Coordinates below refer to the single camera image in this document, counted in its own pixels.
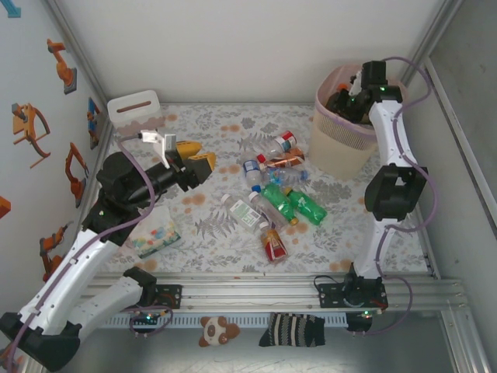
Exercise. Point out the gray framed side panel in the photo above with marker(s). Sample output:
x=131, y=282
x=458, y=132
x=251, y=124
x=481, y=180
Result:
x=473, y=46

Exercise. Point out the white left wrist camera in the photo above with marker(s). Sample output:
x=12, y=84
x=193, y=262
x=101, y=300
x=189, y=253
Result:
x=159, y=141

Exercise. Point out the red label bottle white cap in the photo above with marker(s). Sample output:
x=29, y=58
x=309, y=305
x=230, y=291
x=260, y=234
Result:
x=273, y=245

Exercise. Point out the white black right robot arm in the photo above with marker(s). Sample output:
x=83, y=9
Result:
x=388, y=128

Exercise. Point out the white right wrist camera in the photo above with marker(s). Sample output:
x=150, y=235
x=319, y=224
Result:
x=357, y=82

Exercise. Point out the clear bottle blue cap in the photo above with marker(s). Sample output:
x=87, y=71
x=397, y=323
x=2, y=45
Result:
x=252, y=175

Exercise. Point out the black striped sock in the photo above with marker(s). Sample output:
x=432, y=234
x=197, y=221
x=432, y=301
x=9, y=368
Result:
x=291, y=330

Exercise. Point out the aluminium front rails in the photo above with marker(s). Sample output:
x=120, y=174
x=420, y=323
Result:
x=248, y=289

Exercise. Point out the beige plastic waste bin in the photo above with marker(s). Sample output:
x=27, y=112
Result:
x=334, y=151

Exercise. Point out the floral table cloth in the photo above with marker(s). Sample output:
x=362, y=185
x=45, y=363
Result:
x=217, y=241

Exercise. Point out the pink laundry basket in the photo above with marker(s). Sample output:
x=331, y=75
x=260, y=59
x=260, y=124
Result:
x=330, y=75

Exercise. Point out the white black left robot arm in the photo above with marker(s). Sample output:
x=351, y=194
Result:
x=62, y=279

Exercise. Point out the clear bottle white cap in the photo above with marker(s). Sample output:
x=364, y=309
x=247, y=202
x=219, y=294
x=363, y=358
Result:
x=272, y=217

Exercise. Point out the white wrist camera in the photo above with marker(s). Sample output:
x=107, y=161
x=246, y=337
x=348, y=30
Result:
x=357, y=82
x=159, y=141

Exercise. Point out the blue orange wall sticker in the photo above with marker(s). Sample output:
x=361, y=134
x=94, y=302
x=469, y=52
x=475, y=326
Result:
x=93, y=122

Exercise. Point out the green plastic bottle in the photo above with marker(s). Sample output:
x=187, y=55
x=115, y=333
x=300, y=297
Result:
x=308, y=208
x=277, y=204

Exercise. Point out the pink tissue box white lid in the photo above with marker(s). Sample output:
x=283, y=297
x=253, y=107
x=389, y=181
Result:
x=134, y=110

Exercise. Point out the clear bottle red cap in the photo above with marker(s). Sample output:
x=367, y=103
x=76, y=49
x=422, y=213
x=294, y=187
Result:
x=286, y=140

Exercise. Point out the green white label bottle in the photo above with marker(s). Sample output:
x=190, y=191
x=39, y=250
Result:
x=242, y=213

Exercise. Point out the aluminium frame post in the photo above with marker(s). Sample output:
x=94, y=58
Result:
x=83, y=54
x=432, y=39

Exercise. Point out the colourful soft tissue pack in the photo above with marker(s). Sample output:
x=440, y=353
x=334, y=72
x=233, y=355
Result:
x=155, y=233

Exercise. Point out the brown copper label bottle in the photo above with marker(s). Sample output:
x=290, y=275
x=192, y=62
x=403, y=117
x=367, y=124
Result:
x=289, y=157

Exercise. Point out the brown white panda plush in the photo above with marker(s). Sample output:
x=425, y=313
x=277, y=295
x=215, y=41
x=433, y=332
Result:
x=217, y=330

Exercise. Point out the small LED circuit board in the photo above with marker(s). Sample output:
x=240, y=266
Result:
x=147, y=318
x=365, y=313

